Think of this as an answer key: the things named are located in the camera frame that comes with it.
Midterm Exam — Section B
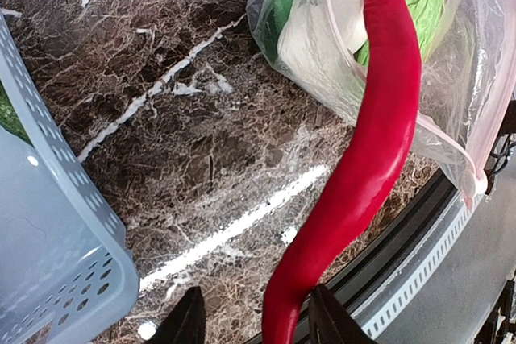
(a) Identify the green leafy vegetable toy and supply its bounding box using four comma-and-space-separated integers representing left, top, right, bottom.
257, 0, 293, 64

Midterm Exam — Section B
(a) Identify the blue plastic basket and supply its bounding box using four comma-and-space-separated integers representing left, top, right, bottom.
1, 24, 139, 343

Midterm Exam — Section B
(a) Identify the white slotted cable duct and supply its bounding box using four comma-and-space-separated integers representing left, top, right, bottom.
352, 194, 485, 339

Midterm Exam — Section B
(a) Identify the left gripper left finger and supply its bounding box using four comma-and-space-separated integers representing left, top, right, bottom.
145, 286, 206, 344

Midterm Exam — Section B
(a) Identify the red chili pepper toy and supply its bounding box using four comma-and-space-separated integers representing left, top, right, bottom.
261, 0, 422, 343

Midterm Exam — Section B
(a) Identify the black front rail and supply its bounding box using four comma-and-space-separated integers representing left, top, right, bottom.
245, 172, 459, 344

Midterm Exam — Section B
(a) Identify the white radish toy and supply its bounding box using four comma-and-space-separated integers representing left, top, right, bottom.
277, 0, 368, 82

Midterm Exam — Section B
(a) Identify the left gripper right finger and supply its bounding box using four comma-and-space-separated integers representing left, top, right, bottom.
308, 285, 377, 344

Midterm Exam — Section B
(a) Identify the dark green cucumber toy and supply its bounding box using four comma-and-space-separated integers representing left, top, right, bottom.
0, 85, 31, 144

